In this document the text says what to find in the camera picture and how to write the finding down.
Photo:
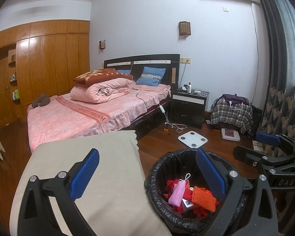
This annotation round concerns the yellow power strip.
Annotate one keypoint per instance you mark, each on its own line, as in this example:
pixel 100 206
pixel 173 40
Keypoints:
pixel 166 127

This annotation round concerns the red plastic bag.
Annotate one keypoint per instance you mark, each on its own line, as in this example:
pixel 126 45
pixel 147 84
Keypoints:
pixel 170 184

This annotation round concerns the large wooden wall lamp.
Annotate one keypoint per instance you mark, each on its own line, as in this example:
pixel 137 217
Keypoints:
pixel 184 28

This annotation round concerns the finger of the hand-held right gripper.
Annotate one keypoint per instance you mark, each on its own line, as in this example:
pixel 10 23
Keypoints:
pixel 245 154
pixel 268 139

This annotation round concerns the white bathroom scale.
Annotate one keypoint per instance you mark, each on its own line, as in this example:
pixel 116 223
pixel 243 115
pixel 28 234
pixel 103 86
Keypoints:
pixel 189 139

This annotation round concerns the white wall switch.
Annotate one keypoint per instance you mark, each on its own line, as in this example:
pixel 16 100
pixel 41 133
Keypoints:
pixel 225 8

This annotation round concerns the purple cloth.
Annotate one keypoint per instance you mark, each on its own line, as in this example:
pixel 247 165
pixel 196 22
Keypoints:
pixel 236 98

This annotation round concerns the plaid cloth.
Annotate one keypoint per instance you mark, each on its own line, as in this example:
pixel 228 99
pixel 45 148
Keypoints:
pixel 226 114

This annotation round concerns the beige tablecloth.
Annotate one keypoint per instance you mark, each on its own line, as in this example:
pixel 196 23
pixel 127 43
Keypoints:
pixel 108 157

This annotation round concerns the blue pillow with patterned band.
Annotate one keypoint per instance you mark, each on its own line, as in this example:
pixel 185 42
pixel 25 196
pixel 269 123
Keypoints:
pixel 152 71

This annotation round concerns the small cardboard box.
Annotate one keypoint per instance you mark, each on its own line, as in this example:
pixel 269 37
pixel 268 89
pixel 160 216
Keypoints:
pixel 257 145

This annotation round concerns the small dark wall lamp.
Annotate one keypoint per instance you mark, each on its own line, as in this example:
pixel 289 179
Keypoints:
pixel 102 44

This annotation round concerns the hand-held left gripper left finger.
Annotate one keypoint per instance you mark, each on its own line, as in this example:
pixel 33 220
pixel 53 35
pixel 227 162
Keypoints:
pixel 84 174

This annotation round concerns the wooden wardrobe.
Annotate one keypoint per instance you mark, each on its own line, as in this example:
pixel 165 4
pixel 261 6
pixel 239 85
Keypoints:
pixel 51 66

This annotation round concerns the white bed controller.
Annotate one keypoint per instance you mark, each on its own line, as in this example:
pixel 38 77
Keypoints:
pixel 162 109

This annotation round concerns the orange foam net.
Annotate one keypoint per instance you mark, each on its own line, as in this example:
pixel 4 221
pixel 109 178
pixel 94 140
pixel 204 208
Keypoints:
pixel 202 198

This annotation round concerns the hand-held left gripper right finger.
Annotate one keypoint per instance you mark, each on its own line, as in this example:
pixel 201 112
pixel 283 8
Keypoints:
pixel 210 174

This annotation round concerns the pink bedspread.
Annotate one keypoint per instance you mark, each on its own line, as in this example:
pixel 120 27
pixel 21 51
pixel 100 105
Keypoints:
pixel 64 120

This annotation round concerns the folded pink quilt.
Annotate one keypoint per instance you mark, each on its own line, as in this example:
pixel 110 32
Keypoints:
pixel 100 89

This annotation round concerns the patterned curtain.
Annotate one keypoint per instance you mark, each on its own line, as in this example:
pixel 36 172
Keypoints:
pixel 280 66

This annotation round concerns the white bottle with red cap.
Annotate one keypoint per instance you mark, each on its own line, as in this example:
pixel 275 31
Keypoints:
pixel 189 88

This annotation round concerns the dark wooden bed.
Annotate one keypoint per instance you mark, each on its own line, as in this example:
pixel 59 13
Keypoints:
pixel 150 64

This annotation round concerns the dark nightstand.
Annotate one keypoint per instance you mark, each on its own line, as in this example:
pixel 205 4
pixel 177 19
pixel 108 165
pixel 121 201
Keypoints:
pixel 186 110

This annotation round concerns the plain blue pillow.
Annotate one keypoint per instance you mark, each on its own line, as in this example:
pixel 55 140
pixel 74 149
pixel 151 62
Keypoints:
pixel 147 81
pixel 125 72

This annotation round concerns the folded brown blanket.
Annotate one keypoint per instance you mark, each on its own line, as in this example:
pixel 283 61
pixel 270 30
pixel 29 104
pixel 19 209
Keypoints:
pixel 98 76

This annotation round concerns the white tray with red book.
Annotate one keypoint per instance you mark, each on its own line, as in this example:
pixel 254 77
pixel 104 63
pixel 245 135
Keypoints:
pixel 230 134

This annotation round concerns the pink face mask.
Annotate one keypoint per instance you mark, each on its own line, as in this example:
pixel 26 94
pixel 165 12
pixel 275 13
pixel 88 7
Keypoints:
pixel 177 193

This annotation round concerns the grey-brown soft bundle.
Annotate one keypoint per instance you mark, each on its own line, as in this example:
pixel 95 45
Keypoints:
pixel 40 100

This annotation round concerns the bin with black bag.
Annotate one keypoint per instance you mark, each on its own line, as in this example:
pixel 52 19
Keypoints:
pixel 157 172

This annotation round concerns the white and blue box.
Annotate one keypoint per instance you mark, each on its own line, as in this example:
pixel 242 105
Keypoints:
pixel 188 203

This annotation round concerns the wall socket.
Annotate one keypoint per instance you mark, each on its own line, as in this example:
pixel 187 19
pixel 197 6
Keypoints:
pixel 185 60

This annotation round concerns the green bottle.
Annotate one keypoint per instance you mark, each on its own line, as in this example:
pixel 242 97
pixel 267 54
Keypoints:
pixel 17 94

